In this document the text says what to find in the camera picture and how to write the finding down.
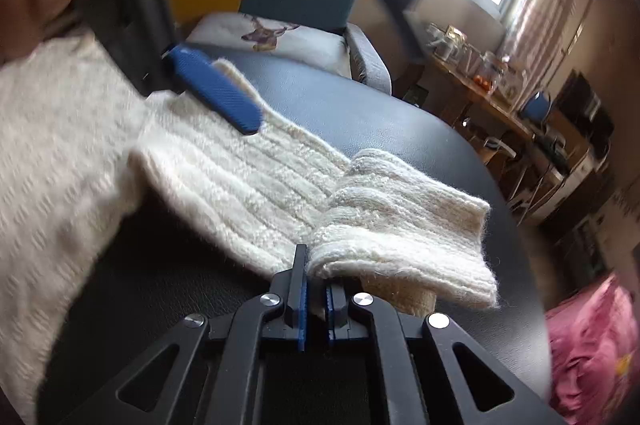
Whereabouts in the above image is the pink blanket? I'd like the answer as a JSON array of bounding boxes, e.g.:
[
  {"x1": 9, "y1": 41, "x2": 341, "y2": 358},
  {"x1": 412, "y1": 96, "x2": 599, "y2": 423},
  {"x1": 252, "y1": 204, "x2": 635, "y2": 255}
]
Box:
[{"x1": 545, "y1": 275, "x2": 640, "y2": 425}]

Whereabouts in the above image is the cream knitted sweater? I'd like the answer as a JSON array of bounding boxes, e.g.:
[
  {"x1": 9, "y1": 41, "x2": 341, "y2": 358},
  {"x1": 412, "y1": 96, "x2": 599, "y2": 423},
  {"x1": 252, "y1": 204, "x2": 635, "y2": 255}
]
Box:
[{"x1": 0, "y1": 30, "x2": 501, "y2": 425}]

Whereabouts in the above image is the black monitor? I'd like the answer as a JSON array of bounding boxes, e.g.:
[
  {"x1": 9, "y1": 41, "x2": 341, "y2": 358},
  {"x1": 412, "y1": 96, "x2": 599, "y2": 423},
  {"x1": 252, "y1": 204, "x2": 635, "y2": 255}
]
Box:
[{"x1": 555, "y1": 72, "x2": 616, "y2": 146}]

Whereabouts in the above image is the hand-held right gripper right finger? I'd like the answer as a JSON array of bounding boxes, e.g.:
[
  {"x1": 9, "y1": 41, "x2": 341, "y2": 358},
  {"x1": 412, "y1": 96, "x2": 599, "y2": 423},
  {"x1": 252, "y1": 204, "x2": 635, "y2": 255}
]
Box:
[{"x1": 326, "y1": 284, "x2": 566, "y2": 425}]

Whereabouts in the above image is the deer print pillow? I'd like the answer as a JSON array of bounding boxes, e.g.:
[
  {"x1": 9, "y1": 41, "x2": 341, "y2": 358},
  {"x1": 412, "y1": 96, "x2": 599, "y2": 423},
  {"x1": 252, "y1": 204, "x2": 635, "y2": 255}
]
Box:
[{"x1": 187, "y1": 12, "x2": 346, "y2": 71}]

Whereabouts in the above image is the blue chair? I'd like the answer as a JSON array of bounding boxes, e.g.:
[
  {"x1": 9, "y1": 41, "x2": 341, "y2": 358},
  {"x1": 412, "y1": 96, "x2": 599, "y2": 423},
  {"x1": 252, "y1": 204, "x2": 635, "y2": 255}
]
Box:
[{"x1": 520, "y1": 91, "x2": 551, "y2": 123}]

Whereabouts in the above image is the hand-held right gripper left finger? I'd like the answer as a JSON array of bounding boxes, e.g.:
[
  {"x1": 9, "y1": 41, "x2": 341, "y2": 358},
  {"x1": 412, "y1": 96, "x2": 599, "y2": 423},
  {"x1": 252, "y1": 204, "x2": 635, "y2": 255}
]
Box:
[{"x1": 37, "y1": 245, "x2": 308, "y2": 425}]

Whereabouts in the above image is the row of cups and jars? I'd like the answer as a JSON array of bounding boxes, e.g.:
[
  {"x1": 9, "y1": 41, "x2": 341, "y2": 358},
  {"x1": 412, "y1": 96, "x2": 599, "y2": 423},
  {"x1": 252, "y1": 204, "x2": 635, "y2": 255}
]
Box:
[{"x1": 427, "y1": 22, "x2": 531, "y2": 98}]

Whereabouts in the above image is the cluttered wooden desk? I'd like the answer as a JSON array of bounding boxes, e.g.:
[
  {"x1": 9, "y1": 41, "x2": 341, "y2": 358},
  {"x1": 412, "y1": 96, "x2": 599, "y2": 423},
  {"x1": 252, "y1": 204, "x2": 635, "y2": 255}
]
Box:
[{"x1": 425, "y1": 50, "x2": 611, "y2": 206}]

